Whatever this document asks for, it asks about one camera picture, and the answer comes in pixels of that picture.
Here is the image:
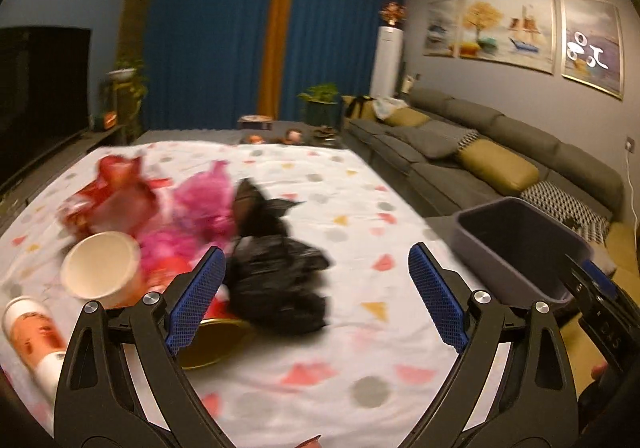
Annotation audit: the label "pink plastic bag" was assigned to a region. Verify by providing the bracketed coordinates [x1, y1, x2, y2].
[138, 160, 235, 286]

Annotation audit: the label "black plastic bag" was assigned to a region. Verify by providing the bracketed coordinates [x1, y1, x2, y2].
[224, 178, 332, 336]

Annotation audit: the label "red white plastic bag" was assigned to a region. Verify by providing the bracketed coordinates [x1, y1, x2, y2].
[56, 154, 172, 240]

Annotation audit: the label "grey cushion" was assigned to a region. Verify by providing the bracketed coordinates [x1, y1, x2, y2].
[390, 120, 480, 160]

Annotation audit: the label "right painting with reflection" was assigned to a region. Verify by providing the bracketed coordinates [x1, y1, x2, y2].
[560, 0, 624, 100]

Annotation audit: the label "flower decoration on conditioner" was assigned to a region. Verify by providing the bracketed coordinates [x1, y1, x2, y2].
[380, 2, 407, 28]

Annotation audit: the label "left landscape painting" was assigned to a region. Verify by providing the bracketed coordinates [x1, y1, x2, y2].
[423, 0, 460, 57]

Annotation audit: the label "green potted plant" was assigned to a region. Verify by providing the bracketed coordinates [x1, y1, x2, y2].
[297, 83, 338, 127]

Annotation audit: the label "grey plastic trash bin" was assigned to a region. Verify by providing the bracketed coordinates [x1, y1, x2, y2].
[450, 198, 593, 310]

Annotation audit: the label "plant on wooden stand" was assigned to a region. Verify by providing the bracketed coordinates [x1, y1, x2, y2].
[94, 58, 149, 144]

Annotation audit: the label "far mustard cushion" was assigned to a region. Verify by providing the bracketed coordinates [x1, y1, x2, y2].
[384, 107, 431, 127]

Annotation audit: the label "orange curtain strip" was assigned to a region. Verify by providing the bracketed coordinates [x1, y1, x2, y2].
[257, 0, 292, 119]

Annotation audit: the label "red round tin can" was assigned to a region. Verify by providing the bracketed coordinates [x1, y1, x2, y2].
[177, 296, 254, 370]

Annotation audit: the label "paper cup orange band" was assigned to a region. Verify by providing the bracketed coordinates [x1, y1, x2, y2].
[1, 296, 66, 402]
[61, 231, 145, 308]

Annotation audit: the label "patterned white tablecloth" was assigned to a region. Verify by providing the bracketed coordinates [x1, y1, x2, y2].
[0, 139, 511, 448]

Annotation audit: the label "white charging cable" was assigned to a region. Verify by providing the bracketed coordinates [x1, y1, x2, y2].
[624, 137, 639, 224]

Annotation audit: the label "black television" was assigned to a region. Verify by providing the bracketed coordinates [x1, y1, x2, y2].
[0, 26, 91, 187]

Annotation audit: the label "blue curtains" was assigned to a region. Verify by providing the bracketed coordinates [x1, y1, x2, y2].
[142, 0, 403, 130]

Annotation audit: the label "white cloth on sofa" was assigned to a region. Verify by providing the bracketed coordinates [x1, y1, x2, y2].
[372, 97, 408, 121]

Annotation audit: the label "middle sailboat painting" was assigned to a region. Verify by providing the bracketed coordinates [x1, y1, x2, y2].
[457, 0, 555, 74]

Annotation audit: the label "black white patterned pillow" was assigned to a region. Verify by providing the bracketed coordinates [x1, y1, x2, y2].
[520, 180, 611, 246]

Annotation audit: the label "grey tv cabinet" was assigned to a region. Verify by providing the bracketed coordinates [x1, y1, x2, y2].
[0, 124, 126, 224]

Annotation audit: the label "white standing air conditioner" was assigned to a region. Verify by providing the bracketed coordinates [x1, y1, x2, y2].
[370, 26, 404, 97]

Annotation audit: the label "dark coffee table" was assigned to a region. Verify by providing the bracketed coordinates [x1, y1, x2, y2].
[238, 116, 344, 149]

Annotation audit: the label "grey sectional sofa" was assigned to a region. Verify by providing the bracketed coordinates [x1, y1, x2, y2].
[343, 88, 625, 224]

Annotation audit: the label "person's hand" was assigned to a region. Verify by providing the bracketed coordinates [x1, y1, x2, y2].
[591, 361, 608, 381]

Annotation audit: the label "mustard yellow cushion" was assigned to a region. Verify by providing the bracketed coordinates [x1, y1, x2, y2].
[458, 139, 540, 197]

